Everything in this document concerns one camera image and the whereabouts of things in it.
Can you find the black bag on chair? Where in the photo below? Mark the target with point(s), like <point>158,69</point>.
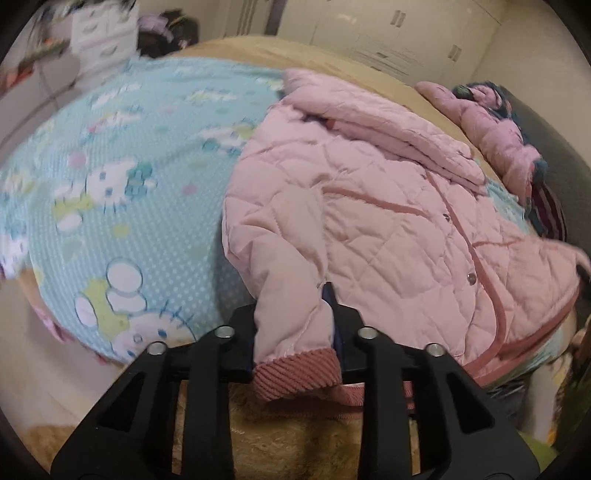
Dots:
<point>185,30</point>

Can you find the white drawer chest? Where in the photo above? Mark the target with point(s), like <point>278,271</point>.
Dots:
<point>104,35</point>

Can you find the grey low cabinet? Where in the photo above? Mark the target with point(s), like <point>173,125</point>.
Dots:
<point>34,100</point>

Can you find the purple garment on chair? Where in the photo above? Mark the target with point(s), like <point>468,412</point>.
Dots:
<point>155,24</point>

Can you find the dark grey headboard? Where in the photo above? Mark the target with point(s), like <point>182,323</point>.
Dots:
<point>568,175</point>

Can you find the pink puffy coat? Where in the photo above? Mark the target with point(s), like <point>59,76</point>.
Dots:
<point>488,120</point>

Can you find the tan bed blanket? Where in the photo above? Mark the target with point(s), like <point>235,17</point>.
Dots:
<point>304,437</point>

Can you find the white bedroom door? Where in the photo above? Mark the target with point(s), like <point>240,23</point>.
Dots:
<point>251,17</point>

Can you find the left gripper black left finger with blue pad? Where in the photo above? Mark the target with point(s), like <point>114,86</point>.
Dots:
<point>167,415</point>

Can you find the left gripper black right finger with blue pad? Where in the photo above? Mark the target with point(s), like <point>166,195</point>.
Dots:
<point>423,414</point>

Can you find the striped dark pillow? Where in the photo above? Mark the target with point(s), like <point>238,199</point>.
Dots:
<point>546,214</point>

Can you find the blue Hello Kitty sheet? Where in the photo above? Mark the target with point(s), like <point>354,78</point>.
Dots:
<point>117,200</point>

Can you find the pink quilted jacket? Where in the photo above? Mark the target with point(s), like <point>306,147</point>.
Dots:
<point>342,187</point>

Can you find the white wardrobe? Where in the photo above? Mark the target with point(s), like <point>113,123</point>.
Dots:
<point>443,41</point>

